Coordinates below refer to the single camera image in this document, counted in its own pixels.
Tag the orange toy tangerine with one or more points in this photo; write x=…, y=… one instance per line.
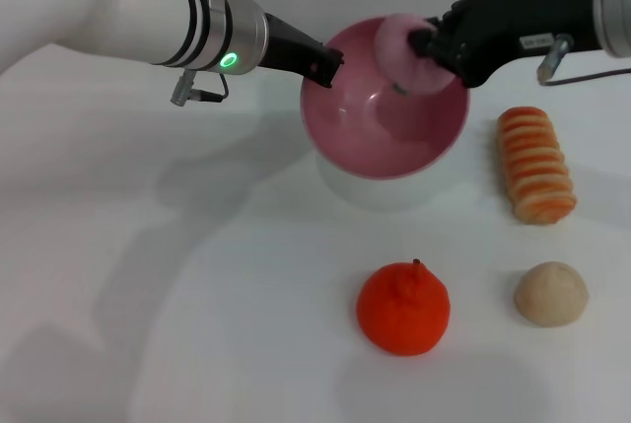
x=401, y=312

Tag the orange striped bread roll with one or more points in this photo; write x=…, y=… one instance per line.
x=535, y=166

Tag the beige round bun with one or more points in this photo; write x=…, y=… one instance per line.
x=552, y=295

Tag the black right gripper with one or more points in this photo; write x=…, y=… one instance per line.
x=503, y=23

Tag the pink bowl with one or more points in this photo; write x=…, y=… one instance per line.
x=365, y=147

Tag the pink toy peach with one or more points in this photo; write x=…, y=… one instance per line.
x=394, y=48

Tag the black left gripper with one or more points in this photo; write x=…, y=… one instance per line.
x=286, y=48

